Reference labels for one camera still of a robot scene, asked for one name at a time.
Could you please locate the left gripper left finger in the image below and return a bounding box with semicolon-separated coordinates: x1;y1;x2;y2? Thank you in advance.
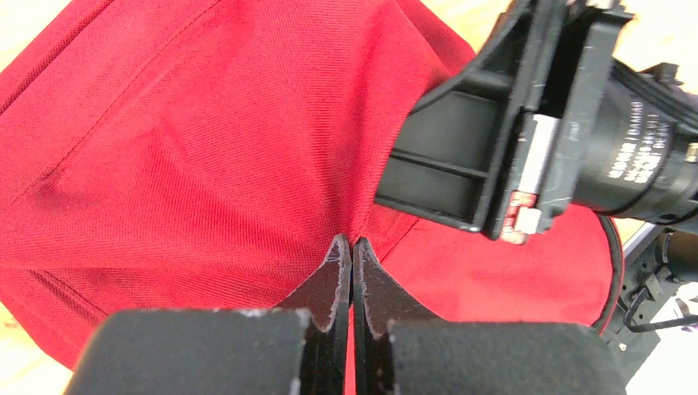
66;235;351;394

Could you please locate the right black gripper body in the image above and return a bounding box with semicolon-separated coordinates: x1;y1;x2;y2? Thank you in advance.
491;1;632;244

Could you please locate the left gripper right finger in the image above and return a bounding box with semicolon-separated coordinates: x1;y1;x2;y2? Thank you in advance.
353;239;626;394

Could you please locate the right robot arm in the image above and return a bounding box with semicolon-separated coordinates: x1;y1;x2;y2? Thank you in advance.
375;1;697;244

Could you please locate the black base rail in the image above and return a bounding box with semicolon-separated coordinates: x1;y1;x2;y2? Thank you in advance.
603;224;697;384

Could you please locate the red backpack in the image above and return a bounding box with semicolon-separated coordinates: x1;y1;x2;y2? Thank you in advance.
1;1;624;394

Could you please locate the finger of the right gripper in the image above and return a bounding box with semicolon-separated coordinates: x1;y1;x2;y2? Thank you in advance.
375;1;540;233

